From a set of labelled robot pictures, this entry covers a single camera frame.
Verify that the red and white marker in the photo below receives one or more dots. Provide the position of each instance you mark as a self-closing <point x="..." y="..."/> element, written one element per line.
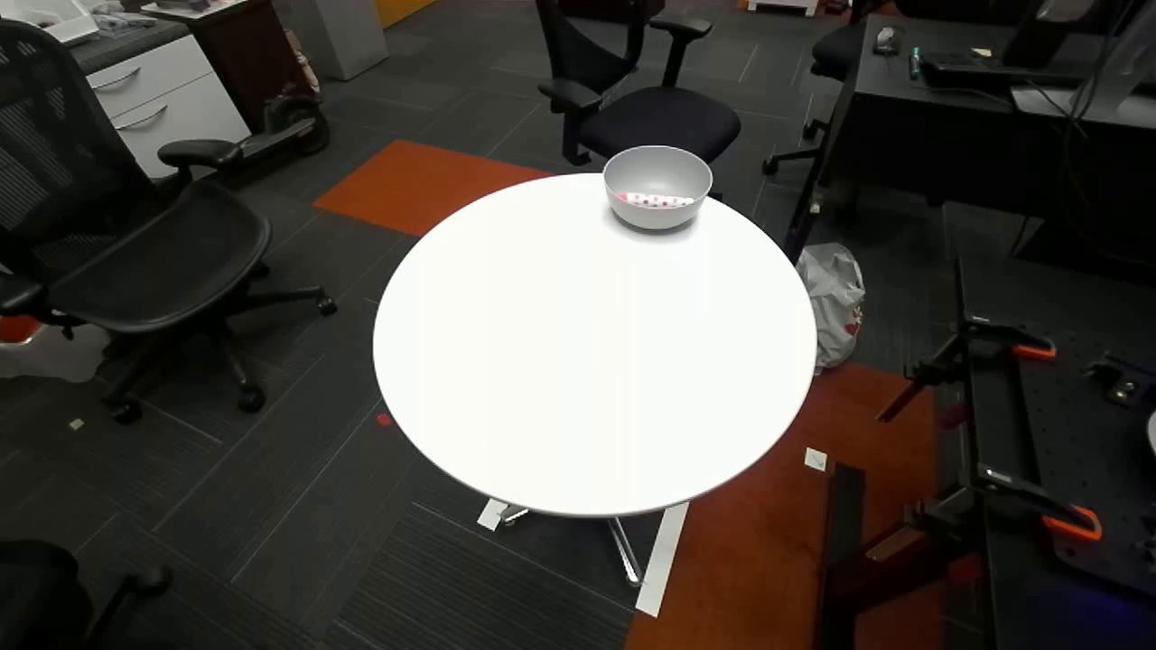
<point x="641" y="200"/>

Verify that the grey metal bowl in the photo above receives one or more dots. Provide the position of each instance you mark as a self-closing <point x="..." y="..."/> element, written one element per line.
<point x="659" y="173"/>

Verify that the white table base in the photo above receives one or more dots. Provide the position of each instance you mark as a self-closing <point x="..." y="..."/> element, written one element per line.
<point x="643" y="570"/>

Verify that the black cushioned office chair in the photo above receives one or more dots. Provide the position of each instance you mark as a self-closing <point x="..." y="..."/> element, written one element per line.
<point x="590" y="50"/>

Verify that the white plastic bag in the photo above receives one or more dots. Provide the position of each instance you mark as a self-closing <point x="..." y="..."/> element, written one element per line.
<point x="835" y="291"/>

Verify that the small white floor tag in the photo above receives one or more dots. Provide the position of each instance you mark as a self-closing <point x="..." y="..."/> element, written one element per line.
<point x="816" y="459"/>

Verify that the black mesh office chair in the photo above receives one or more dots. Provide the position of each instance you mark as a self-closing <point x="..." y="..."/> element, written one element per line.
<point x="87" y="239"/>

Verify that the white drawer cabinet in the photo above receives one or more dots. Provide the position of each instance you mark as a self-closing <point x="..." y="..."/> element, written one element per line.
<point x="155" y="95"/>

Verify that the black desk with items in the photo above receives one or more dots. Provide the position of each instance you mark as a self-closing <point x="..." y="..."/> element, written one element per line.
<point x="1045" y="122"/>

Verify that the orange handled clamp upper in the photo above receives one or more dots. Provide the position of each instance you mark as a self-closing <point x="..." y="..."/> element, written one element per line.
<point x="953" y="355"/>

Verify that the orange handled clamp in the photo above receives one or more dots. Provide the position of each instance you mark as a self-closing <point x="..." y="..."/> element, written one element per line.
<point x="953" y="355"/>
<point x="953" y="516"/>

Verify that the orange handled clamp lower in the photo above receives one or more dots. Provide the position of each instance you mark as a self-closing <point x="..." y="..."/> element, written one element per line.
<point x="953" y="516"/>

